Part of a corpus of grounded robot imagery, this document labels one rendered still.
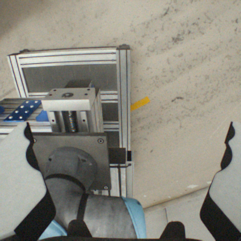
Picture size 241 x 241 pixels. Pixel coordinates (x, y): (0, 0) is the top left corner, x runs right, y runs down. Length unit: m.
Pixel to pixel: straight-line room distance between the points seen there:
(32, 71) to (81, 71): 0.36
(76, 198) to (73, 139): 0.16
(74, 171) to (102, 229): 0.16
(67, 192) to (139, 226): 0.17
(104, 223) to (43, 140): 0.28
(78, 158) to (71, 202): 0.13
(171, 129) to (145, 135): 0.26
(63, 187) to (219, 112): 1.57
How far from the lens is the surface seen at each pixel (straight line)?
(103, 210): 0.41
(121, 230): 0.41
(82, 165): 0.51
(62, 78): 1.36
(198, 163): 2.12
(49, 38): 1.55
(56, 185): 0.46
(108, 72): 1.27
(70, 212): 0.42
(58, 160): 0.51
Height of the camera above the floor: 1.43
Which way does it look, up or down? 59 degrees down
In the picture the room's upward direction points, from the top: 176 degrees counter-clockwise
